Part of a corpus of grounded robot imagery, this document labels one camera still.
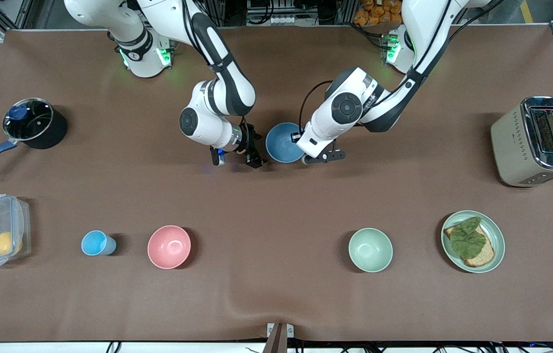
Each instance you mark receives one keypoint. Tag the brown table cloth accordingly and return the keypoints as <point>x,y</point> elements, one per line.
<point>276,220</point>

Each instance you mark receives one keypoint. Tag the pale green plate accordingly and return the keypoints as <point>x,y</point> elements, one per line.
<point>496,230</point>

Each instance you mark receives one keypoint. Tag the light blue cup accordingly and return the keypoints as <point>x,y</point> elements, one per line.
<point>94,243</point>

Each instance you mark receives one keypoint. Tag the pale green bowl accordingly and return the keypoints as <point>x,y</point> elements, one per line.
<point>370,250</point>

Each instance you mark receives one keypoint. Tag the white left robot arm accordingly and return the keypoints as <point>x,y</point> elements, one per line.
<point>350,105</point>

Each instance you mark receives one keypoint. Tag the green lettuce leaf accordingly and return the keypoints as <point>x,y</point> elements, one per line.
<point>467,240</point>

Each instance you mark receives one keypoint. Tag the beige metal toaster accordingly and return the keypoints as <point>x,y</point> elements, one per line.
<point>512,152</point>

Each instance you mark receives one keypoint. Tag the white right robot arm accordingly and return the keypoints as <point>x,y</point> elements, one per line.
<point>227,83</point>

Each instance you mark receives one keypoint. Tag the bag of orange snacks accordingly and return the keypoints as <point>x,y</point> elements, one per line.
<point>379,12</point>

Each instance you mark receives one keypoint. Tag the pink bowl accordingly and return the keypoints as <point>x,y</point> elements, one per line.
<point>169,247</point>

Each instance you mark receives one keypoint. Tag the bread slice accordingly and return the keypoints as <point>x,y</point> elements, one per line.
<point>485,258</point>

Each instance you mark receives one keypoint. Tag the yellow orange fruit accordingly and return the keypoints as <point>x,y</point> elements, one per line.
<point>6,243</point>

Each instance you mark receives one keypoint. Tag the long white power strip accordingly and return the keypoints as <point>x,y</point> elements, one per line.
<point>281,20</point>

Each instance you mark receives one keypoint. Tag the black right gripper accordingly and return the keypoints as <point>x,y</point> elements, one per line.
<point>249,142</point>

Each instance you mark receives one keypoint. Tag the brown post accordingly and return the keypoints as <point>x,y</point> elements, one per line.
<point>276,344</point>

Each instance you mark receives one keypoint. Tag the glass lid with blue knob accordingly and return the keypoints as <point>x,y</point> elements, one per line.
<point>17,113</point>

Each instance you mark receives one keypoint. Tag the small metal bracket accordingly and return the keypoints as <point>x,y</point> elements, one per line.
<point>270,332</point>

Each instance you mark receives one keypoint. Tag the blue bowl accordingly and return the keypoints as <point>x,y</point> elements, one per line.
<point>282,143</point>

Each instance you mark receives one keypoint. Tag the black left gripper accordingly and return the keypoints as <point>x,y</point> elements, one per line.
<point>298,137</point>

